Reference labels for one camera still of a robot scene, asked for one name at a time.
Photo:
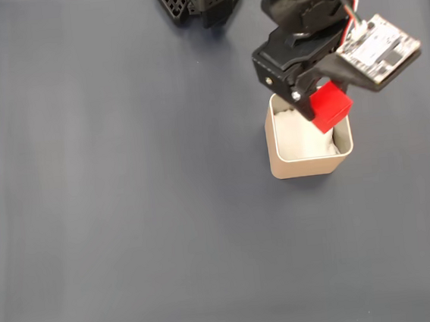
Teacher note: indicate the red cube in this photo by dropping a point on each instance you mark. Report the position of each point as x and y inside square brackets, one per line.
[332, 108]

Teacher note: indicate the beige square box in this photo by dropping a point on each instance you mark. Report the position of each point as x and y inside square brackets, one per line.
[303, 167]

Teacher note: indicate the white crumpled cloth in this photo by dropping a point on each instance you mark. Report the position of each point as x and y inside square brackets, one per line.
[296, 138]

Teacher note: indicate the dark grey mat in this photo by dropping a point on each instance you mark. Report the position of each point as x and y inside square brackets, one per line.
[129, 215]

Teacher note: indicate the camera circuit board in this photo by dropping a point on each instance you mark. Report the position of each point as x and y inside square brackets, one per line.
[375, 48]

